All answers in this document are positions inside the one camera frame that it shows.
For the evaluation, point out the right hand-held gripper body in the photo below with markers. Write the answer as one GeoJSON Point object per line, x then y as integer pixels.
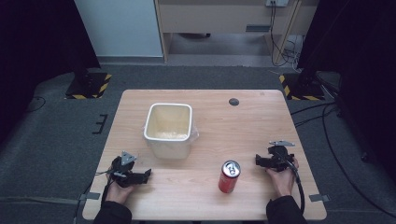
{"type": "Point", "coordinates": [279, 157]}

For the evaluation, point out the grey power strip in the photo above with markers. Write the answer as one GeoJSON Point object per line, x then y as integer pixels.
{"type": "Point", "coordinates": [277, 2]}

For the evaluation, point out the dark round table grommet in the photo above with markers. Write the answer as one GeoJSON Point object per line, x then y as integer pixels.
{"type": "Point", "coordinates": [233, 101]}

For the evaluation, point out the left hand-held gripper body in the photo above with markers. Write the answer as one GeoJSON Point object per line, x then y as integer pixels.
{"type": "Point", "coordinates": [124, 170]}

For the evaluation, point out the red drink can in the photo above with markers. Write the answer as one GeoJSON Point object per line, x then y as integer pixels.
{"type": "Point", "coordinates": [229, 177]}

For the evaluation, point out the striped black stand base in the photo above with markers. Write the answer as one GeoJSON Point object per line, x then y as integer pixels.
{"type": "Point", "coordinates": [89, 86]}
{"type": "Point", "coordinates": [300, 87]}

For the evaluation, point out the white cabinet panel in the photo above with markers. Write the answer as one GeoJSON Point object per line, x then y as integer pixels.
{"type": "Point", "coordinates": [120, 28]}

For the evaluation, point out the person's left hand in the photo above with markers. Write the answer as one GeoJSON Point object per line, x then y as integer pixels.
{"type": "Point", "coordinates": [118, 193]}

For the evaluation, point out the person's right hand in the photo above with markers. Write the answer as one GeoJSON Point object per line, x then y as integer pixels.
{"type": "Point", "coordinates": [282, 182]}

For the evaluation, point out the dark curtain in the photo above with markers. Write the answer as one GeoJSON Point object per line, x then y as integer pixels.
{"type": "Point", "coordinates": [37, 56]}
{"type": "Point", "coordinates": [358, 62]}

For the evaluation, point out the grey tape strip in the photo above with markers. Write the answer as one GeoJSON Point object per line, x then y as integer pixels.
{"type": "Point", "coordinates": [319, 198]}
{"type": "Point", "coordinates": [90, 196]}

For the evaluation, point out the white bin with plastic liner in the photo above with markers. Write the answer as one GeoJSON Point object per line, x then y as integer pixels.
{"type": "Point", "coordinates": [168, 130]}

